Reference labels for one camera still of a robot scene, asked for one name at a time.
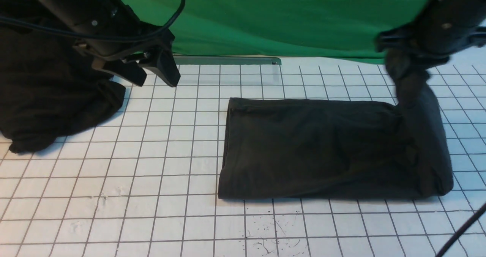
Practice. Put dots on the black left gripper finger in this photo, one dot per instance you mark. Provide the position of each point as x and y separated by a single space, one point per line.
161 63
131 72

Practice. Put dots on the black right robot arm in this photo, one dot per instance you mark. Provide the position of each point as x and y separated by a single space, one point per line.
441 29

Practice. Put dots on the green backdrop cloth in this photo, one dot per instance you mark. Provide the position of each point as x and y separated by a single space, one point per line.
343 29

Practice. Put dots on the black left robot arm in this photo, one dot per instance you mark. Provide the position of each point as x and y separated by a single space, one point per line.
119 42

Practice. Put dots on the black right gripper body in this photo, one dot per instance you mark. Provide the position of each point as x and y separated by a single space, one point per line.
442 28

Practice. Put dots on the gray long sleeve shirt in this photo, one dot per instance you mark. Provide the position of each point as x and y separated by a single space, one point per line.
311 148

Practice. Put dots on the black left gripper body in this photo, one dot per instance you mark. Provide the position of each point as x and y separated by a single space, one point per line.
110 28

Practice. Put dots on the gray metal bar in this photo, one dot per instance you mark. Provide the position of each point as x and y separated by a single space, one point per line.
226 60

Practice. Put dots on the black crumpled cloth pile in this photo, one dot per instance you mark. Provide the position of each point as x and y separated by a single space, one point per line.
48 90

